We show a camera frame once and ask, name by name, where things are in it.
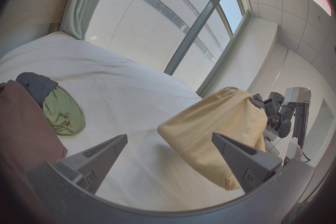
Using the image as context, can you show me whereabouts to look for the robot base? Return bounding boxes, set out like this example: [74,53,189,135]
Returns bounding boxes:
[262,128,301,166]

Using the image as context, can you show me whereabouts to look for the bed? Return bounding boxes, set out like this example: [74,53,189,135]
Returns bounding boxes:
[0,0,246,213]

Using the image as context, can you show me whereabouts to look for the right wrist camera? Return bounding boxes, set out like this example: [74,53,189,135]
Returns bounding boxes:
[252,94,263,109]

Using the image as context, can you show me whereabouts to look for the green garment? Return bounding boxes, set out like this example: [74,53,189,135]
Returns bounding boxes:
[43,85,86,137]

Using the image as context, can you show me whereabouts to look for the brown shorts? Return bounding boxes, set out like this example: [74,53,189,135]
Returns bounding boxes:
[0,80,68,173]

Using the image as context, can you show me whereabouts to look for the black garment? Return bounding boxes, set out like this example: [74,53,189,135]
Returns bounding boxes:
[16,72,59,108]

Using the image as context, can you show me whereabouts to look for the tan shorts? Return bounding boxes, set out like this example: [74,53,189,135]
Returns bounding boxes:
[157,87,269,190]

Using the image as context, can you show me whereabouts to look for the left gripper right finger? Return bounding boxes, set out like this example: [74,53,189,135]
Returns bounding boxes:
[211,132,283,194]

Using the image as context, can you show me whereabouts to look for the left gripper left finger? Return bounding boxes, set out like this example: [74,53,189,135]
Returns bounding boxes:
[56,134,128,192]

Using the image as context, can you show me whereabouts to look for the window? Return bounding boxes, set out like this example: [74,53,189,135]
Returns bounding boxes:
[83,0,250,99]

